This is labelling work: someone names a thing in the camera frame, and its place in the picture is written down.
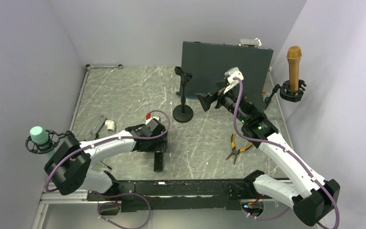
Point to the white device behind panel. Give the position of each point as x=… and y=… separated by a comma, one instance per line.
x=255, y=43

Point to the grey metal bracket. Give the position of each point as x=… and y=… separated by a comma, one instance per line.
x=99, y=125

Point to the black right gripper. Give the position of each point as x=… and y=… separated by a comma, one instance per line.
x=206, y=99

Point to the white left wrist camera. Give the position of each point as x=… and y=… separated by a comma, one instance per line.
x=149, y=117

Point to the mint green toy microphone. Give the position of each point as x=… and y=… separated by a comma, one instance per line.
x=39, y=135

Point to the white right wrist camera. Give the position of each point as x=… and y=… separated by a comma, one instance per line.
x=232, y=78

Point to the yellow handle pliers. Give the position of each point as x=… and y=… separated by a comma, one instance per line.
x=236, y=151

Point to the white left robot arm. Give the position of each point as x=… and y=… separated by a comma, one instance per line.
x=69, y=167

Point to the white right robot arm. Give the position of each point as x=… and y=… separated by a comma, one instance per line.
x=309, y=195

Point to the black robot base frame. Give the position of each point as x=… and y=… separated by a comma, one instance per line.
x=135, y=195

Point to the black round-base mic stand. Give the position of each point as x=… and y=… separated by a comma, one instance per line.
x=182, y=113

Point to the black silver-mesh microphone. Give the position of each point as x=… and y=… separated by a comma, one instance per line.
x=158, y=162

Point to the silver ring spanner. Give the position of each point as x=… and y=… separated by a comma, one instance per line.
x=89, y=66

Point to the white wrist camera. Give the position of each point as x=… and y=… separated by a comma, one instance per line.
x=149, y=117
x=232, y=78

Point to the aluminium table edge rail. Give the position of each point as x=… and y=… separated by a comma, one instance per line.
x=74, y=114

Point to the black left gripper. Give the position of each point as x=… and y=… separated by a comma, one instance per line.
x=160, y=146

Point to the black stand with shock mount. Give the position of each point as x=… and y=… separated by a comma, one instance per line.
x=287, y=93

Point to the gold microphone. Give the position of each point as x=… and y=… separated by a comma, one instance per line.
x=293, y=56

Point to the black tripod mic stand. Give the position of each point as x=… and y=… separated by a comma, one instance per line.
x=54, y=139

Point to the white pipe elbow fitting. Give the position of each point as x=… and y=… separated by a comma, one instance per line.
x=110, y=125

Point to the dark grey upright panel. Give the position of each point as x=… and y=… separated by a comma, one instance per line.
x=208, y=62

